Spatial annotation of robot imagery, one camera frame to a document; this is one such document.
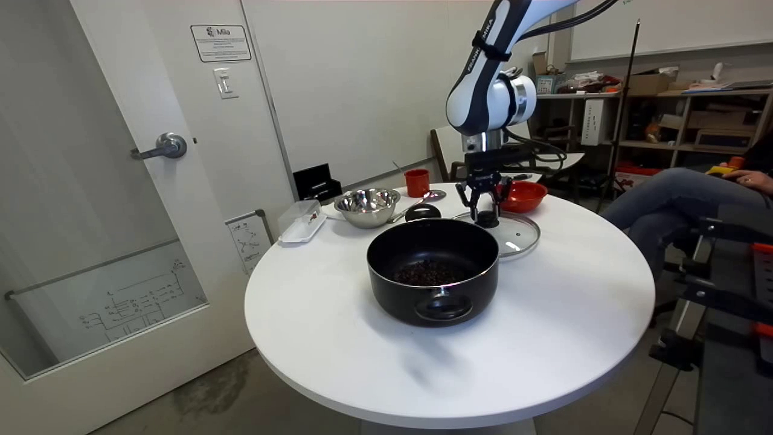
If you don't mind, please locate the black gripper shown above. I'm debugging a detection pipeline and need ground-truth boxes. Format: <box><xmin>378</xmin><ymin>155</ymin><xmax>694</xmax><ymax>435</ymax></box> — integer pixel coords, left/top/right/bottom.
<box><xmin>455</xmin><ymin>148</ymin><xmax>512</xmax><ymax>217</ymax></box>

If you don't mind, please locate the red bowl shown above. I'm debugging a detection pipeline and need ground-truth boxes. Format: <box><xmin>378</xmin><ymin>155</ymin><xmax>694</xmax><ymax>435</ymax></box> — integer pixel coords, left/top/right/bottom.
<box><xmin>497</xmin><ymin>180</ymin><xmax>551</xmax><ymax>217</ymax></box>

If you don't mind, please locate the glass pot lid black knob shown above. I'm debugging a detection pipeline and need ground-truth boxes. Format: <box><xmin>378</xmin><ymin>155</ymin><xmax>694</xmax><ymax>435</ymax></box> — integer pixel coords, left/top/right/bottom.
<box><xmin>461</xmin><ymin>202</ymin><xmax>543</xmax><ymax>264</ymax></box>

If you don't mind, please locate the stainless steel bowl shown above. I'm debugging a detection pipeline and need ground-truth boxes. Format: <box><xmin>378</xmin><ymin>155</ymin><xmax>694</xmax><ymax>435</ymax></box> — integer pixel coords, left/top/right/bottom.
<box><xmin>332</xmin><ymin>186</ymin><xmax>404</xmax><ymax>229</ymax></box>

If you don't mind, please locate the black cooking pot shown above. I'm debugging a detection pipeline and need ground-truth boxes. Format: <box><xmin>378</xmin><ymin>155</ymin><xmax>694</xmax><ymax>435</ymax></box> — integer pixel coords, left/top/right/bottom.
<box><xmin>364</xmin><ymin>200</ymin><xmax>503</xmax><ymax>328</ymax></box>

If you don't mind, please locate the person's hand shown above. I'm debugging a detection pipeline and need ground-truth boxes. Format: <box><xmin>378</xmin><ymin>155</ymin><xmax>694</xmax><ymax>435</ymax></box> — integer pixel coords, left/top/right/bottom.
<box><xmin>727</xmin><ymin>164</ymin><xmax>773</xmax><ymax>193</ymax></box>

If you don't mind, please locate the white leaning panel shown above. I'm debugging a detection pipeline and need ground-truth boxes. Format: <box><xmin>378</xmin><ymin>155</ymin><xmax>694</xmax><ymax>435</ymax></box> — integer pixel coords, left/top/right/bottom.
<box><xmin>429</xmin><ymin>124</ymin><xmax>469</xmax><ymax>181</ymax></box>

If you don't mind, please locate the red mug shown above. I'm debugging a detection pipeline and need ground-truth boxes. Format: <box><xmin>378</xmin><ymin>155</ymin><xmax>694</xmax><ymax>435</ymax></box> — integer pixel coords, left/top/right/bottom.
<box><xmin>404</xmin><ymin>167</ymin><xmax>432</xmax><ymax>200</ymax></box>

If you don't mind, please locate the small white table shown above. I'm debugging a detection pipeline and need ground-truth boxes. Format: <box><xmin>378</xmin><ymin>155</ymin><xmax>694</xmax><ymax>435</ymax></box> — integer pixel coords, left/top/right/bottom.
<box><xmin>514</xmin><ymin>151</ymin><xmax>588</xmax><ymax>192</ymax></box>

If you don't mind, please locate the dark beans pile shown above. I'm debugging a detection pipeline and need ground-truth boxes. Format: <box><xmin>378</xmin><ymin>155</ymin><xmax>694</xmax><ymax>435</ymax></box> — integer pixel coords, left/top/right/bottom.
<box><xmin>390</xmin><ymin>257</ymin><xmax>466</xmax><ymax>287</ymax></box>

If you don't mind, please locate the black vertical pole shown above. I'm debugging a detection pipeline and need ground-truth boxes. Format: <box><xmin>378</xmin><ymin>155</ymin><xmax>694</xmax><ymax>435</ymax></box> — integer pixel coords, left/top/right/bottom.
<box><xmin>605</xmin><ymin>22</ymin><xmax>646</xmax><ymax>202</ymax></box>

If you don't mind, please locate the storage shelf unit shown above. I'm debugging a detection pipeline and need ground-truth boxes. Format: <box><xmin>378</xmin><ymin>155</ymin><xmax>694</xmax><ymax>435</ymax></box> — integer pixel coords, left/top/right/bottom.
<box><xmin>527</xmin><ymin>78</ymin><xmax>773</xmax><ymax>192</ymax></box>

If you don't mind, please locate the clear plastic container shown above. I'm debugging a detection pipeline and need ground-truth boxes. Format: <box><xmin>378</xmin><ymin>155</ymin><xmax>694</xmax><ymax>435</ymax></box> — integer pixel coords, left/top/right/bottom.
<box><xmin>275</xmin><ymin>198</ymin><xmax>332</xmax><ymax>246</ymax></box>

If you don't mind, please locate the person's leg in jeans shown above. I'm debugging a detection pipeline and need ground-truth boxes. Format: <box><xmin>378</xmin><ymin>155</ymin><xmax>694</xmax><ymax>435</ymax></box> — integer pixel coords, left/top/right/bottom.
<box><xmin>599</xmin><ymin>164</ymin><xmax>773</xmax><ymax>262</ymax></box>

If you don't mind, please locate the cardboard box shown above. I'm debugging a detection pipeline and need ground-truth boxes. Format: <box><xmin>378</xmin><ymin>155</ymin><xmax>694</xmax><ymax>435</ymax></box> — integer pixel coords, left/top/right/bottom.
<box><xmin>626</xmin><ymin>70</ymin><xmax>681</xmax><ymax>96</ymax></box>

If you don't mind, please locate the small whiteboard with drawings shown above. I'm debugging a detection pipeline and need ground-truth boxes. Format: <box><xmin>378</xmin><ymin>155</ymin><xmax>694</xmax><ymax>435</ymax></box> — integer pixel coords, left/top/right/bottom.
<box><xmin>225</xmin><ymin>209</ymin><xmax>275</xmax><ymax>275</ymax></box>

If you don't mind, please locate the white door with window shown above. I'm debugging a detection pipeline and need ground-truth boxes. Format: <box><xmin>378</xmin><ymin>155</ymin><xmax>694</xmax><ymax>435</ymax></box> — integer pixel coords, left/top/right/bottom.
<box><xmin>0</xmin><ymin>0</ymin><xmax>256</xmax><ymax>435</ymax></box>

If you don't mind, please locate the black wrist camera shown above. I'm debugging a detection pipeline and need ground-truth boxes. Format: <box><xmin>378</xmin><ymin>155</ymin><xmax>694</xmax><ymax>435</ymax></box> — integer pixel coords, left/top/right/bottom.
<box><xmin>500</xmin><ymin>143</ymin><xmax>559</xmax><ymax>171</ymax></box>

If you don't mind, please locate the black wall tray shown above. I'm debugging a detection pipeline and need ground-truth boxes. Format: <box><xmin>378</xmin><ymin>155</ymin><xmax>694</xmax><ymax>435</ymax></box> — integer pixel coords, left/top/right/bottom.
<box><xmin>291</xmin><ymin>163</ymin><xmax>345</xmax><ymax>202</ymax></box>

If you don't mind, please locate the white light switch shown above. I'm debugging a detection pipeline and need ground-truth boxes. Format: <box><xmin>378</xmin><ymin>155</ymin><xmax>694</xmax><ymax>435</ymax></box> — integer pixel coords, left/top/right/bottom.
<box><xmin>212</xmin><ymin>65</ymin><xmax>242</xmax><ymax>101</ymax></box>

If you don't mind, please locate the white wall sign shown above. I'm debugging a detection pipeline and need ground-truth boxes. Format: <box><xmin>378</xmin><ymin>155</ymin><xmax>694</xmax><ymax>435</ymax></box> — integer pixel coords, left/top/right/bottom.
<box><xmin>188</xmin><ymin>22</ymin><xmax>253</xmax><ymax>65</ymax></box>

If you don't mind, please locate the silver door handle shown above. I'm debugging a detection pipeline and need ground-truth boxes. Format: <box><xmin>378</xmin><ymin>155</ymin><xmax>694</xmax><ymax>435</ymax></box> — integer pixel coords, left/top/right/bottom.
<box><xmin>130</xmin><ymin>131</ymin><xmax>190</xmax><ymax>163</ymax></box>

